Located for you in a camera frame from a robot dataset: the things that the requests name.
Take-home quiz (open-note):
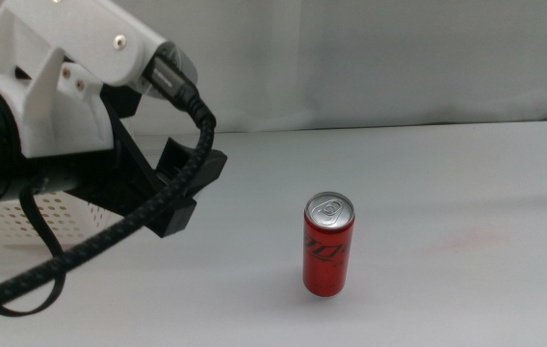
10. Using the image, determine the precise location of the thin black cable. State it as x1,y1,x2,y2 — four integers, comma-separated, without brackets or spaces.
0,185,67,318

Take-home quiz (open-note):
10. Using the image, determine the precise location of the black braided camera cable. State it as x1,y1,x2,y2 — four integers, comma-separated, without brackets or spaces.
0,55,218,322

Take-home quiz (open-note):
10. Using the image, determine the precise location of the red soda can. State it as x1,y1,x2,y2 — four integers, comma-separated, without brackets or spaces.
301,191,356,298

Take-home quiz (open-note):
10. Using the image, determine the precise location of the white perforated plastic basket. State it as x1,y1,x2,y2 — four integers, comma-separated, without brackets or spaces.
0,190,125,247

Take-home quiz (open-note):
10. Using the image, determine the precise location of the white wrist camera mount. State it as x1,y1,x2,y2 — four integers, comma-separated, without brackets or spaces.
0,0,199,159

